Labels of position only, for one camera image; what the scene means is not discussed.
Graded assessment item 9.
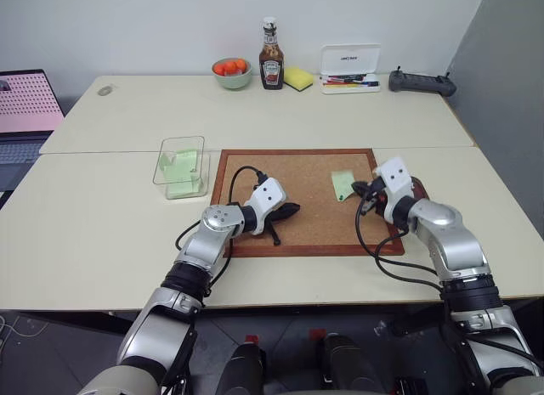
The pale green bowl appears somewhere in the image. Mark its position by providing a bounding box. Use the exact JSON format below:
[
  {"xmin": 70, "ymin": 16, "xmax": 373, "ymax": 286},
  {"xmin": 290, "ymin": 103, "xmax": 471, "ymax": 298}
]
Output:
[{"xmin": 212, "ymin": 57, "xmax": 252, "ymax": 92}]

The white floor cable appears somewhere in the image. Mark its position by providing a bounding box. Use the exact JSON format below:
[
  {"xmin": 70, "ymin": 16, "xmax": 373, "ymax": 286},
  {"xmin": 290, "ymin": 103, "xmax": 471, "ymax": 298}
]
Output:
[{"xmin": 0, "ymin": 312, "xmax": 26, "ymax": 341}]

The brown framed cork board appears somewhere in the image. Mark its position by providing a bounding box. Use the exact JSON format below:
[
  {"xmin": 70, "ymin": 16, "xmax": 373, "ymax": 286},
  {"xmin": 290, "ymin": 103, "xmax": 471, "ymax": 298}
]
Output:
[{"xmin": 211, "ymin": 148, "xmax": 406, "ymax": 259}]

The clear plastic box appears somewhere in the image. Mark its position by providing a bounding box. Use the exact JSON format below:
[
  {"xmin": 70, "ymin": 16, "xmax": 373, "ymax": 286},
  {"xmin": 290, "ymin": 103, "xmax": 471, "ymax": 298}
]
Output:
[{"xmin": 152, "ymin": 135, "xmax": 212, "ymax": 200}]

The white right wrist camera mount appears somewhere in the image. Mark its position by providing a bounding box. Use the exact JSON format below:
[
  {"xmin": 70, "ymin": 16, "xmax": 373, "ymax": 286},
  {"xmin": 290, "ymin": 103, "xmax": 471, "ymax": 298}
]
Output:
[{"xmin": 372, "ymin": 156, "xmax": 417, "ymax": 223}]

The dark red tray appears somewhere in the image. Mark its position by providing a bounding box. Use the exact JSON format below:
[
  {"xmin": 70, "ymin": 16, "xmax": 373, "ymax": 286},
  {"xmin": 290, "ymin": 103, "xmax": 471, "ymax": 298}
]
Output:
[{"xmin": 409, "ymin": 176, "xmax": 431, "ymax": 201}]

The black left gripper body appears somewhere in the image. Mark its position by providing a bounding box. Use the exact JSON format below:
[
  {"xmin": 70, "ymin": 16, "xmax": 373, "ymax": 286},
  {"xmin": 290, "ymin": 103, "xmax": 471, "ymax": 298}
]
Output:
[{"xmin": 263, "ymin": 202, "xmax": 292, "ymax": 227}]

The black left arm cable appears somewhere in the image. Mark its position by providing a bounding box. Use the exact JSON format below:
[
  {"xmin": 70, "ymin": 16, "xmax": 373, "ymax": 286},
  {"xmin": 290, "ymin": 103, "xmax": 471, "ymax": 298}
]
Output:
[{"xmin": 173, "ymin": 165, "xmax": 269, "ymax": 298}]

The green sticky note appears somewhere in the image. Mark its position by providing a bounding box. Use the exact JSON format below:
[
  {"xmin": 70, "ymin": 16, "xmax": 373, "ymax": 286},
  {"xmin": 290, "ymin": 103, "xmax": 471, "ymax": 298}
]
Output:
[
  {"xmin": 157, "ymin": 149, "xmax": 200, "ymax": 184},
  {"xmin": 331, "ymin": 169, "xmax": 355, "ymax": 202}
]

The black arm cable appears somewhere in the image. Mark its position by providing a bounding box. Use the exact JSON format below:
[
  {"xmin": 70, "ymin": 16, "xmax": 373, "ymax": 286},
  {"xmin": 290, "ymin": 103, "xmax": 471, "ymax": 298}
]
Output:
[
  {"xmin": 354, "ymin": 191, "xmax": 445, "ymax": 292},
  {"xmin": 173, "ymin": 165, "xmax": 269, "ymax": 298}
]

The yellow green sponge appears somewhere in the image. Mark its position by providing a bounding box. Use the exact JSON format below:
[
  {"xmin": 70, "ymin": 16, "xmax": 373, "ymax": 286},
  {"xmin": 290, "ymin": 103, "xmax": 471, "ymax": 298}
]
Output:
[{"xmin": 283, "ymin": 65, "xmax": 315, "ymax": 93}]

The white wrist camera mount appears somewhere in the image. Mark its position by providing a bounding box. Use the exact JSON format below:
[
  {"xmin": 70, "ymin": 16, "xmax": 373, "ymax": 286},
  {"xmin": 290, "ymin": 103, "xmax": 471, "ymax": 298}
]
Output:
[
  {"xmin": 245, "ymin": 178, "xmax": 289, "ymax": 236},
  {"xmin": 372, "ymin": 156, "xmax": 417, "ymax": 223}
]

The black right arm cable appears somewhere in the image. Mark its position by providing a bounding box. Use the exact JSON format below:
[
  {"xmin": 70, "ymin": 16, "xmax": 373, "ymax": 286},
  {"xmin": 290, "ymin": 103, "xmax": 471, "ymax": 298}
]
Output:
[{"xmin": 354, "ymin": 191, "xmax": 445, "ymax": 292}]

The dark rounded shape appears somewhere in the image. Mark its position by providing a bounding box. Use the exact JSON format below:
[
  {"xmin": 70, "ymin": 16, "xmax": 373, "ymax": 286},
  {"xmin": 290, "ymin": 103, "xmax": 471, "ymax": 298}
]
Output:
[{"xmin": 309, "ymin": 329, "xmax": 367, "ymax": 395}]

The laptop with pink screen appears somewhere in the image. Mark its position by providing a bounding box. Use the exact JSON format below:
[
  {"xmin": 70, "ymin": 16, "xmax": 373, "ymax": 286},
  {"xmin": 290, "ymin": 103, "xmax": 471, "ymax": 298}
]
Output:
[{"xmin": 0, "ymin": 69, "xmax": 65, "ymax": 209}]

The thin black dangling strap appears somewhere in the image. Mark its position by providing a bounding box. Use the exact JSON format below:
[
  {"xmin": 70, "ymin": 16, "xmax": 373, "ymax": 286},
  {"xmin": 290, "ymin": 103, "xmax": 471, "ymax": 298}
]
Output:
[{"xmin": 264, "ymin": 221, "xmax": 282, "ymax": 247}]

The brown sauce bottle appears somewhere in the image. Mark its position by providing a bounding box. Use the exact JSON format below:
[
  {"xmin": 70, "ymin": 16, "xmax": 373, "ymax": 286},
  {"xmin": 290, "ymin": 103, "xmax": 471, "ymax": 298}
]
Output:
[{"xmin": 258, "ymin": 16, "xmax": 286, "ymax": 91}]

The dark grey remote controller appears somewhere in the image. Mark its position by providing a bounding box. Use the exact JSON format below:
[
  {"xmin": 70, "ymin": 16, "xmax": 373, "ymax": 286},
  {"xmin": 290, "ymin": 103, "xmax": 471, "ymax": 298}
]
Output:
[{"xmin": 388, "ymin": 65, "xmax": 458, "ymax": 98}]

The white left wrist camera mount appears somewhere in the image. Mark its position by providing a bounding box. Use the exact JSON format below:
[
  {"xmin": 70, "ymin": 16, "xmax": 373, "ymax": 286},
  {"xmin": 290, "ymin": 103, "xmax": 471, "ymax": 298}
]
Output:
[{"xmin": 245, "ymin": 178, "xmax": 289, "ymax": 236}]

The white open pen case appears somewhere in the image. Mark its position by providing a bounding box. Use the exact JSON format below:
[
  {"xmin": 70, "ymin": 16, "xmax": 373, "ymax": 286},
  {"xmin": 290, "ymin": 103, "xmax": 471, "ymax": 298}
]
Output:
[{"xmin": 319, "ymin": 43, "xmax": 383, "ymax": 95}]

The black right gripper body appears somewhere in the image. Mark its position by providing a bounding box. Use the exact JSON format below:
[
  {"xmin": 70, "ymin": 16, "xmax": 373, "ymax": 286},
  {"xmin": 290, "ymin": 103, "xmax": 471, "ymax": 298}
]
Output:
[{"xmin": 362, "ymin": 178, "xmax": 391, "ymax": 220}]

